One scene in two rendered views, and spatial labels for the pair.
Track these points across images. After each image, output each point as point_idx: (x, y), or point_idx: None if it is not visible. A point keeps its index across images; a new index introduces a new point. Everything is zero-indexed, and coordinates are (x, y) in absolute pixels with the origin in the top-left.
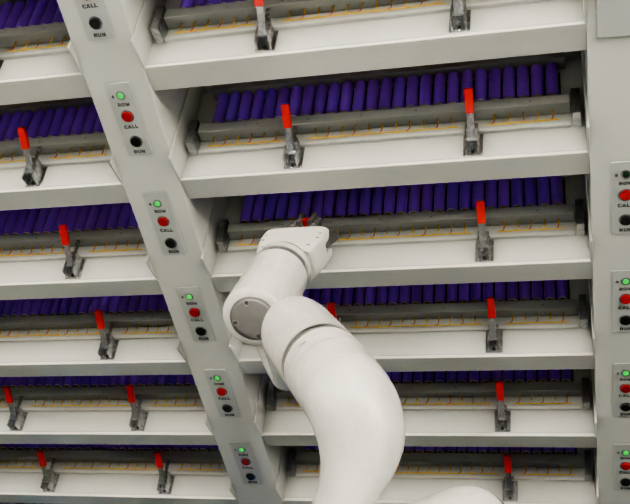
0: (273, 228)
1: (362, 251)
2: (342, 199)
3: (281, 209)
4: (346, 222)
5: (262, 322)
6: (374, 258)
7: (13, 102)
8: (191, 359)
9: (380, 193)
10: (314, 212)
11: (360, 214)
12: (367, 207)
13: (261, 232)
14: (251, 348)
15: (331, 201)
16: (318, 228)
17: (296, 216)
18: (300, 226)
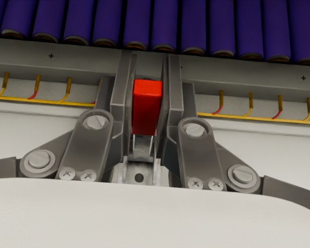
0: (26, 63)
1: (247, 148)
2: (201, 7)
3: (50, 10)
4: (220, 74)
5: None
6: (277, 172)
7: None
8: None
9: (286, 7)
10: (173, 57)
11: (245, 53)
12: (261, 38)
13: None
14: None
15: (174, 8)
16: (294, 238)
17: (88, 34)
18: (129, 122)
